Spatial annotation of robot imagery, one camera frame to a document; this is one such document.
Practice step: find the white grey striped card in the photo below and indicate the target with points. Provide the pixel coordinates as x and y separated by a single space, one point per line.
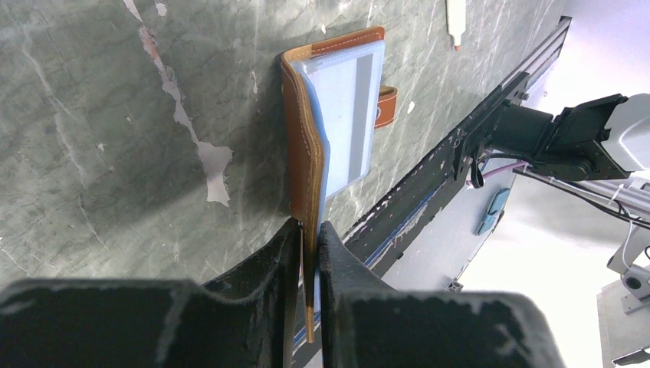
346 90

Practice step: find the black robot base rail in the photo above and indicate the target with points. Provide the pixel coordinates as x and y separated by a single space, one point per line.
433 182

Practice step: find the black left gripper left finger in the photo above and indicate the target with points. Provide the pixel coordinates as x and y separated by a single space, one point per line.
243 318

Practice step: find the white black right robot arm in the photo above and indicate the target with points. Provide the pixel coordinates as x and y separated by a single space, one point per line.
602 139

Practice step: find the red capped white marker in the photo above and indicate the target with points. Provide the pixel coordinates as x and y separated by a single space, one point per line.
456 20

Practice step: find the brown leather card holder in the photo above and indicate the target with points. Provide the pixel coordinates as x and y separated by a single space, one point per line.
308 148

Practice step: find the aluminium frame rail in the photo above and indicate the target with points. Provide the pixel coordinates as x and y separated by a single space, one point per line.
551 246

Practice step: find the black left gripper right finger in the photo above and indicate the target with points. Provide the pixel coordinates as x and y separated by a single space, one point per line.
367 323

